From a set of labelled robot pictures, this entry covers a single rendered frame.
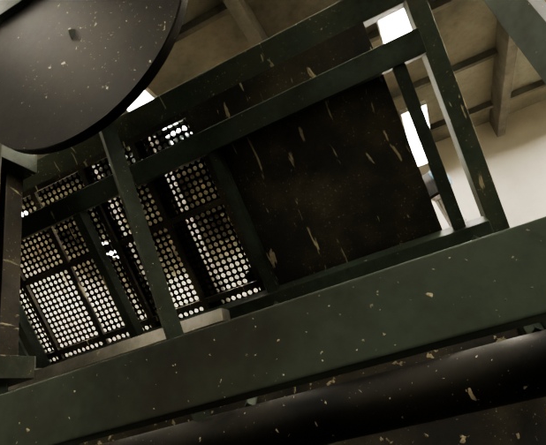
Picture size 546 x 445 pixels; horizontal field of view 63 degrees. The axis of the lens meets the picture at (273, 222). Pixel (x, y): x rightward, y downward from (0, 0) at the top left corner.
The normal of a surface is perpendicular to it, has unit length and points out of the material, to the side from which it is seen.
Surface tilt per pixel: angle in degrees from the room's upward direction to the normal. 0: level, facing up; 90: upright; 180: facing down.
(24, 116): 90
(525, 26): 83
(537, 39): 83
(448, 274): 90
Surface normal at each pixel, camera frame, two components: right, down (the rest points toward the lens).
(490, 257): -0.40, -0.31
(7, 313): 0.89, -0.35
